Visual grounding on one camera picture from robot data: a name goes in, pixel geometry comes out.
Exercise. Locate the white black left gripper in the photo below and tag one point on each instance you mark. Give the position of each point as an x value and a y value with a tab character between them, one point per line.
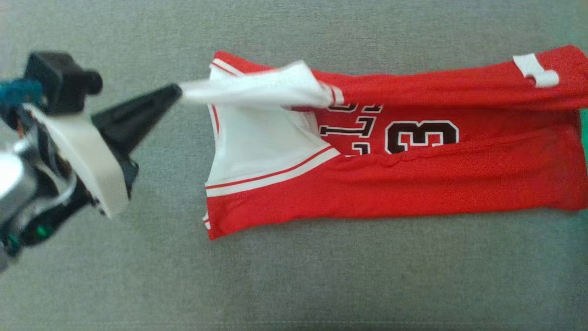
87	161

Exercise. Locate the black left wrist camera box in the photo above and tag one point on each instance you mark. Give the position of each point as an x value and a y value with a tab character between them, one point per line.
59	80

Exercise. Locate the grey fabric sofa chaise seat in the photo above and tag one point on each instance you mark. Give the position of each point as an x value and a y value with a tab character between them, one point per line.
294	285

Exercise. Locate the red white basketball jersey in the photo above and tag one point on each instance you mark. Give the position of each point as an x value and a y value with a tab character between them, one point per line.
413	184

